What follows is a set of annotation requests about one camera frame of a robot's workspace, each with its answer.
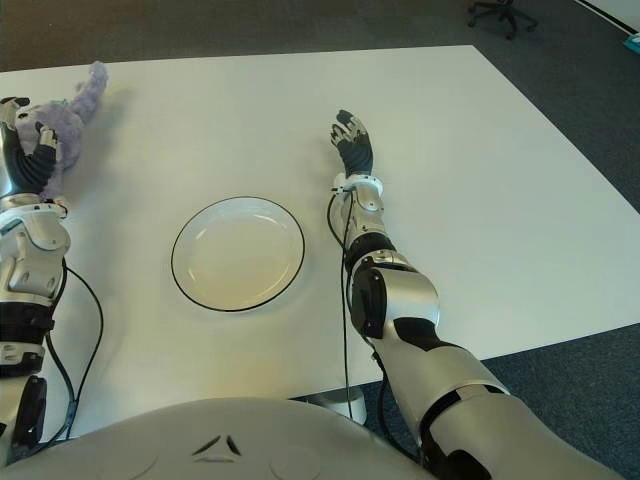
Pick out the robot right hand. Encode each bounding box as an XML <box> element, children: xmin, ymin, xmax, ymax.
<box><xmin>328</xmin><ymin>109</ymin><xmax>376</xmax><ymax>178</ymax></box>

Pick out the white table leg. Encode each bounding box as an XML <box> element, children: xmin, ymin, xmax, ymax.
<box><xmin>298</xmin><ymin>387</ymin><xmax>370</xmax><ymax>427</ymax></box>

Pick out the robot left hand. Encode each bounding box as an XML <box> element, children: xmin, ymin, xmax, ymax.
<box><xmin>0</xmin><ymin>95</ymin><xmax>61</xmax><ymax>200</ymax></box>

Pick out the silver robot torso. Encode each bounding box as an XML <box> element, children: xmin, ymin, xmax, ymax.
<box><xmin>0</xmin><ymin>397</ymin><xmax>431</xmax><ymax>480</ymax></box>

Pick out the white plate black rim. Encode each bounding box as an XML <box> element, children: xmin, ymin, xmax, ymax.
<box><xmin>170</xmin><ymin>196</ymin><xmax>307</xmax><ymax>315</ymax></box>

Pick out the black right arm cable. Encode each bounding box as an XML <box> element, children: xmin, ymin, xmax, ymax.
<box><xmin>326</xmin><ymin>192</ymin><xmax>355</xmax><ymax>407</ymax></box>

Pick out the purple plush bunny doll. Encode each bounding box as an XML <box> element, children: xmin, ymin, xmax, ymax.
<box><xmin>13</xmin><ymin>60</ymin><xmax>111</xmax><ymax>202</ymax></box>

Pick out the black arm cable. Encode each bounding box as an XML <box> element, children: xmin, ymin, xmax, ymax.
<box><xmin>326</xmin><ymin>192</ymin><xmax>355</xmax><ymax>407</ymax></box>
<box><xmin>45</xmin><ymin>259</ymin><xmax>106</xmax><ymax>445</ymax></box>

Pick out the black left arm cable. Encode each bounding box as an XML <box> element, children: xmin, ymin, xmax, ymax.
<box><xmin>45</xmin><ymin>259</ymin><xmax>106</xmax><ymax>445</ymax></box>

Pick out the black office chair base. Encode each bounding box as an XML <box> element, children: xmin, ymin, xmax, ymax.
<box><xmin>466</xmin><ymin>0</ymin><xmax>540</xmax><ymax>41</ymax></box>

